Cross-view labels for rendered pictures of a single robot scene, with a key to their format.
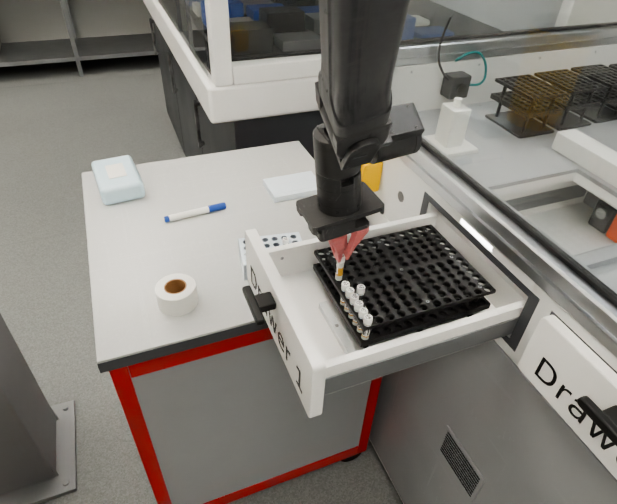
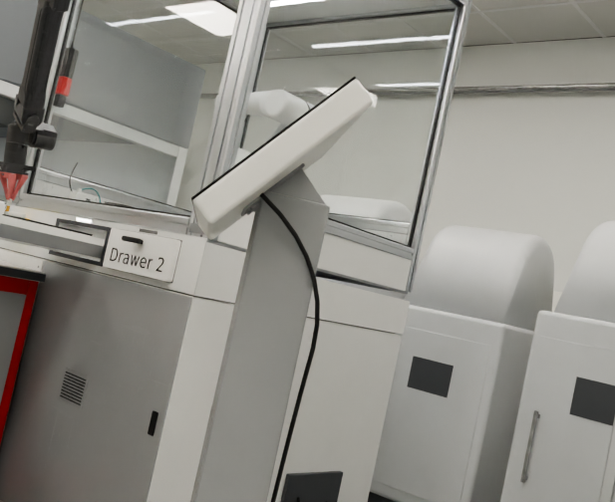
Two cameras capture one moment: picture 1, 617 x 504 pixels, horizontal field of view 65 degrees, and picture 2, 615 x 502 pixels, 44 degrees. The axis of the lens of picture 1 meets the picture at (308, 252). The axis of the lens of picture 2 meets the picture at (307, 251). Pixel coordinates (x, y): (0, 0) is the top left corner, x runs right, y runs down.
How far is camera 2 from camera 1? 179 cm
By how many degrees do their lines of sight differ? 49
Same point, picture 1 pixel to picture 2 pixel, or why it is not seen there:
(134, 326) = not seen: outside the picture
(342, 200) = (17, 154)
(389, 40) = (47, 65)
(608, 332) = (135, 219)
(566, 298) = (121, 216)
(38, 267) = not seen: outside the picture
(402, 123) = (48, 127)
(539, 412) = (114, 288)
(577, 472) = (131, 301)
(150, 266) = not seen: outside the picture
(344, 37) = (35, 57)
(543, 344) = (112, 241)
